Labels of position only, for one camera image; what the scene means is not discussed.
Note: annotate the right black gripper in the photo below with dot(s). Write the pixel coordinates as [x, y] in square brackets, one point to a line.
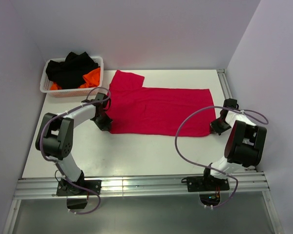
[214, 126]

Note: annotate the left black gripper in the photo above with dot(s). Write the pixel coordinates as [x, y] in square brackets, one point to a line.
[106, 125]

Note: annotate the red t shirt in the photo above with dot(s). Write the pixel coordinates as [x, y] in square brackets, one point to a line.
[152, 111]

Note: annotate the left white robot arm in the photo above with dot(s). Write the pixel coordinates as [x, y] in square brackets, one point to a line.
[55, 138]

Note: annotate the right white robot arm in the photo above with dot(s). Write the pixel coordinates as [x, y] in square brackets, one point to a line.
[243, 149]

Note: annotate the orange t shirt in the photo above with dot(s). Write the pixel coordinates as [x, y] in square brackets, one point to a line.
[77, 80]

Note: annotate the black t shirt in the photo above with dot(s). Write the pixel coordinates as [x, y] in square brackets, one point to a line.
[73, 62]

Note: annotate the white plastic basket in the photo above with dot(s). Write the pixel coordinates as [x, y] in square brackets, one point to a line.
[45, 83]

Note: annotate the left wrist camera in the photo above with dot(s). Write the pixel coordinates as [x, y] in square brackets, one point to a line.
[100, 99]

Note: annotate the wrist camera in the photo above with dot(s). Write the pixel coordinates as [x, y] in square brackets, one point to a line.
[229, 104]
[100, 99]

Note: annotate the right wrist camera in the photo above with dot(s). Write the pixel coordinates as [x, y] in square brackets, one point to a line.
[229, 104]

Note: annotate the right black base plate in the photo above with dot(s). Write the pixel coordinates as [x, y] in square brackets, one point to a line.
[205, 184]

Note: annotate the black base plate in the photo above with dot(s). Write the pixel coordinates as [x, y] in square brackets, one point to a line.
[205, 184]
[66, 189]

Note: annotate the front aluminium rail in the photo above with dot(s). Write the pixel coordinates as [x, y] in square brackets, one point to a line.
[45, 188]

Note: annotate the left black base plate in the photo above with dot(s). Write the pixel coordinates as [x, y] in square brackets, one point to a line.
[66, 189]

